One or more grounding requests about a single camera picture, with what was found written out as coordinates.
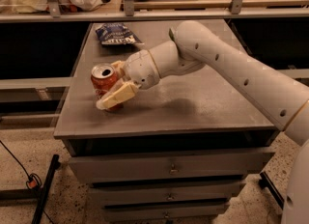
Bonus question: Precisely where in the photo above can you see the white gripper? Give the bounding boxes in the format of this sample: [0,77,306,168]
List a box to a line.
[96,50,160,110]

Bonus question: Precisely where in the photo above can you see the orange Coca-Cola can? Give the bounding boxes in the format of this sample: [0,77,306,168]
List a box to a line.
[91,63,123,112]

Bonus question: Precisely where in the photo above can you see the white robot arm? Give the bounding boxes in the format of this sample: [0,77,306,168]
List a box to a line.
[97,20,309,224]

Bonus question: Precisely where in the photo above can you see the blue chip bag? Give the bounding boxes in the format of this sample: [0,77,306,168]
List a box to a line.
[96,22,142,46]

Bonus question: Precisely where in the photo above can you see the green chip bag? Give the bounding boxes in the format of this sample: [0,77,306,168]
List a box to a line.
[168,28,175,41]

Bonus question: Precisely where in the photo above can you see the grey drawer cabinet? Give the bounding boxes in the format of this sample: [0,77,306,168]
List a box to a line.
[54,31,277,224]

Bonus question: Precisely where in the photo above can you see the top grey drawer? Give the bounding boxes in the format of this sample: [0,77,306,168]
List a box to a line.
[69,147,274,183]

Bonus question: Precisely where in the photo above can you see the grey drawer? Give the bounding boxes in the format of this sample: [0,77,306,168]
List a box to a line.
[69,147,274,183]
[89,180,245,206]
[103,202,229,222]

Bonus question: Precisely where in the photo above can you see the bottom grey drawer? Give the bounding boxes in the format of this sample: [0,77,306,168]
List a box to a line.
[103,202,229,222]

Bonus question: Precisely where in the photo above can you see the middle grey drawer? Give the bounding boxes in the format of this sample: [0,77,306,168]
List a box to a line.
[89,180,245,206]

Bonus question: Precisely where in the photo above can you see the black floor bar left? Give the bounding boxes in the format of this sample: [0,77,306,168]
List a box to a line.
[31,154,61,224]

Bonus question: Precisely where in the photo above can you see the black floor bar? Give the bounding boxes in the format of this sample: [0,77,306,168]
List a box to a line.
[259,171,284,209]
[31,154,61,224]

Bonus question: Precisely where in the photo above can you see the black floor bar right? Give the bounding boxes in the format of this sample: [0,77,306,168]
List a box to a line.
[259,171,284,209]

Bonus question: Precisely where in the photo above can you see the black cable with orange plug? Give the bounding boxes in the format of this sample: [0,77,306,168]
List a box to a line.
[0,140,56,224]

